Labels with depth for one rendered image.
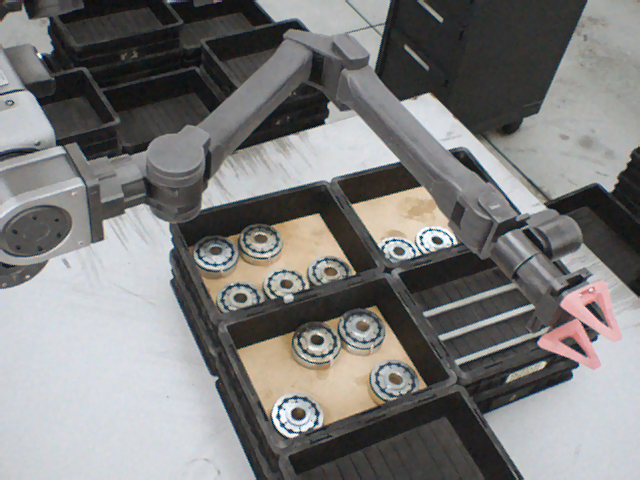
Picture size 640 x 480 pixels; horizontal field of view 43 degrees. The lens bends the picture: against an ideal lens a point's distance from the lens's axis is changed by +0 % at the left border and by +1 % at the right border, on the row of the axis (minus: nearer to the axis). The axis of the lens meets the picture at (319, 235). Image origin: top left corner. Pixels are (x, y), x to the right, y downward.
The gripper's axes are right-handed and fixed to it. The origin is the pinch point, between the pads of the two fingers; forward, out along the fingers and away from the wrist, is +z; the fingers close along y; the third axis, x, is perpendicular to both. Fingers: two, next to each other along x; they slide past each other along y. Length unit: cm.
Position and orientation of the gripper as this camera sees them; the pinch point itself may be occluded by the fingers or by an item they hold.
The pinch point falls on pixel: (603, 349)
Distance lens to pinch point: 110.6
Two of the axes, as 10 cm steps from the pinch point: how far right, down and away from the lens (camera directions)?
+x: -8.4, 3.0, -4.5
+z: 5.1, 6.8, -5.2
